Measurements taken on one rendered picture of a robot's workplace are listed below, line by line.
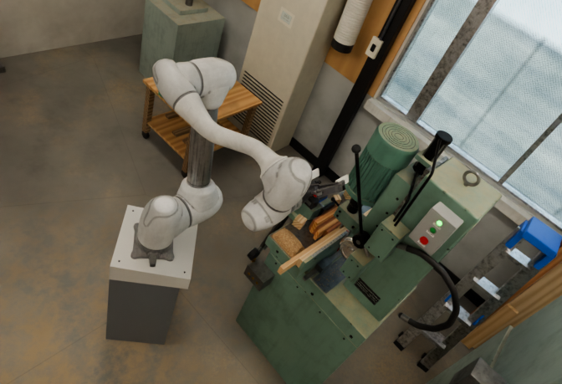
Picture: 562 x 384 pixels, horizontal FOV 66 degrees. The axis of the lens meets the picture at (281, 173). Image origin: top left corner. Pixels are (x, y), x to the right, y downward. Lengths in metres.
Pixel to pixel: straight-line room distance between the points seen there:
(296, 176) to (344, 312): 0.91
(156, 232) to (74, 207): 1.28
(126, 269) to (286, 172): 0.98
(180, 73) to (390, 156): 0.80
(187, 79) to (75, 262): 1.57
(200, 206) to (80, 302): 1.04
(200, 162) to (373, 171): 0.70
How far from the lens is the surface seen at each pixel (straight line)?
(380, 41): 2.99
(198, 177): 1.84
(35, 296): 2.70
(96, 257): 2.80
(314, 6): 3.01
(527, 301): 3.04
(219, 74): 1.62
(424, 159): 1.60
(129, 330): 2.43
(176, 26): 3.59
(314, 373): 2.35
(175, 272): 1.96
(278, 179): 1.20
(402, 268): 1.76
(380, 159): 1.63
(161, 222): 1.79
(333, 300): 1.95
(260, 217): 1.30
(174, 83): 1.51
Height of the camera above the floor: 2.35
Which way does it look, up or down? 42 degrees down
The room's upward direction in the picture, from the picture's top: 23 degrees clockwise
